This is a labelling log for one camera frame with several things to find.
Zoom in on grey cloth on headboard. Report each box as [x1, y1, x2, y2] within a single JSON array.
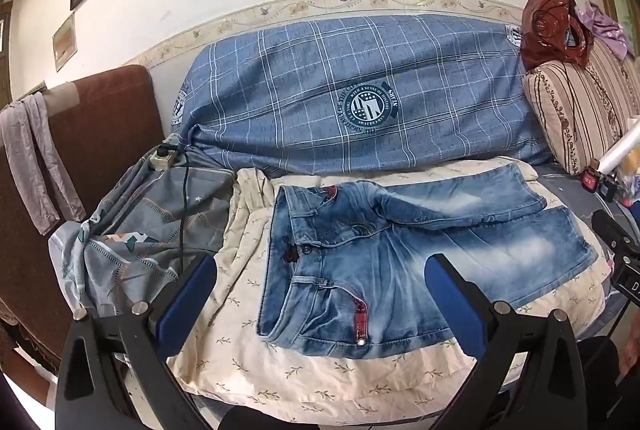
[[1, 92, 86, 235]]

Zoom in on black power cable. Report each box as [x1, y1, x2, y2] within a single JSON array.
[[158, 136, 198, 271]]

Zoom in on blue plaid duvet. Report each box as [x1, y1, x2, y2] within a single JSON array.
[[171, 14, 550, 176]]

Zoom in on cream leaf-print quilt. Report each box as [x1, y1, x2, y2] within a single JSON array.
[[165, 155, 614, 427]]

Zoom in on striped floral pillow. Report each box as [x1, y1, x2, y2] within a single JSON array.
[[523, 40, 639, 176]]

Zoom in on white plastic roll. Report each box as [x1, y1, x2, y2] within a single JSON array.
[[598, 116, 640, 174]]

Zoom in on grey patterned bedsheet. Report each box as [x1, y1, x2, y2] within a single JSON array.
[[48, 150, 235, 316]]

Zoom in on small wall picture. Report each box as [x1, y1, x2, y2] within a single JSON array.
[[52, 14, 77, 72]]

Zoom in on purple cloth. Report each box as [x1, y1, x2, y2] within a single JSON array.
[[577, 0, 634, 60]]

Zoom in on blue denim jeans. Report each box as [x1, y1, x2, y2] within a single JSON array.
[[257, 164, 597, 360]]

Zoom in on white power strip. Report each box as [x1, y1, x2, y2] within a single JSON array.
[[149, 133, 180, 171]]

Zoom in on red black small box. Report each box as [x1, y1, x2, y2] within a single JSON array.
[[580, 166, 601, 193]]

